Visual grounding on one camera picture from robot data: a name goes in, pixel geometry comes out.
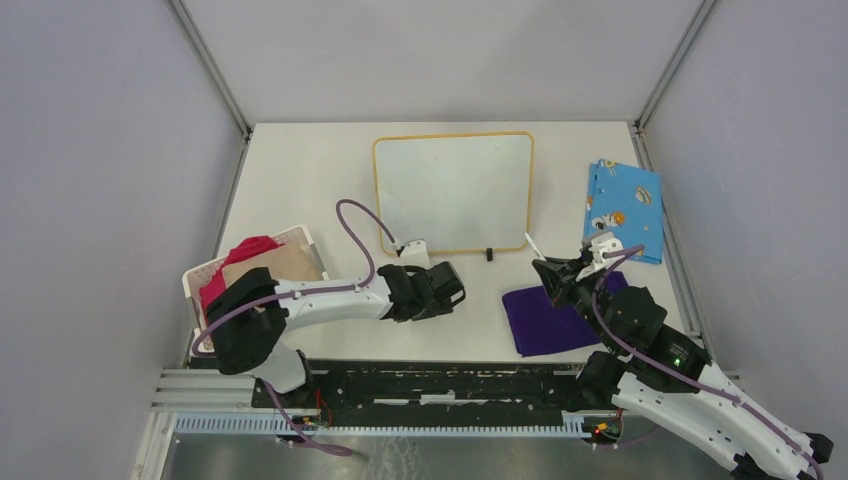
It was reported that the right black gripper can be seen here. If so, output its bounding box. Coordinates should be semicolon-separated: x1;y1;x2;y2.
532;253;622;353

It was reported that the yellow framed whiteboard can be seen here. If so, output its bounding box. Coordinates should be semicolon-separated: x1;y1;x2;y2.
372;131;535;254

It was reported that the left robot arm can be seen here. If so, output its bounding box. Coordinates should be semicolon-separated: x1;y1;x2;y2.
199;262;465;408

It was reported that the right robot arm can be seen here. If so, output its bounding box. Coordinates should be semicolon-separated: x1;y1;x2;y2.
532;259;833;479

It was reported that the purple cloth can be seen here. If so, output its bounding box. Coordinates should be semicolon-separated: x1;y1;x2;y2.
502;286;601;357

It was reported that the blue cartoon cloth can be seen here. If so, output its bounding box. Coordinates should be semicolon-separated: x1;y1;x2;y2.
583;159;664;265

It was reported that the tan cloth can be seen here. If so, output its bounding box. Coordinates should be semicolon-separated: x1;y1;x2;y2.
222;242;323;286

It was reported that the red cloth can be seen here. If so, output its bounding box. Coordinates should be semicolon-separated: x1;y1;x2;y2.
199;236;280;311

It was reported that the white plastic basket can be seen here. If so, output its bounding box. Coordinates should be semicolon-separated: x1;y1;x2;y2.
182;225;329;337

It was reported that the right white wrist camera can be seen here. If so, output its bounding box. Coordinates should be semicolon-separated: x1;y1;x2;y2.
576;231;624;282

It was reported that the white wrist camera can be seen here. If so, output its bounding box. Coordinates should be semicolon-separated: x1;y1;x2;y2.
576;231;624;282
396;239;432;269

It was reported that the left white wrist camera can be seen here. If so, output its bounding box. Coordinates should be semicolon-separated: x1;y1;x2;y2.
396;239;432;269

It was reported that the right aluminium frame post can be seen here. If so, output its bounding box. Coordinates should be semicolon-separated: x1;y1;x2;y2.
633;0;719;132

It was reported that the aluminium frame post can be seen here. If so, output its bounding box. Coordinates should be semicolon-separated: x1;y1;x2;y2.
166;0;253;141
633;0;719;132

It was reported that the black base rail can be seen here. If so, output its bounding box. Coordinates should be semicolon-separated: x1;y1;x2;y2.
278;359;615;427

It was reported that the white slotted cable duct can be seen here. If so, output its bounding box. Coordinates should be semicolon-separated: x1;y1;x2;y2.
174;413;590;439

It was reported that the left aluminium frame post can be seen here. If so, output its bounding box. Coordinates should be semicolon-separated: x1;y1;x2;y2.
166;0;253;141

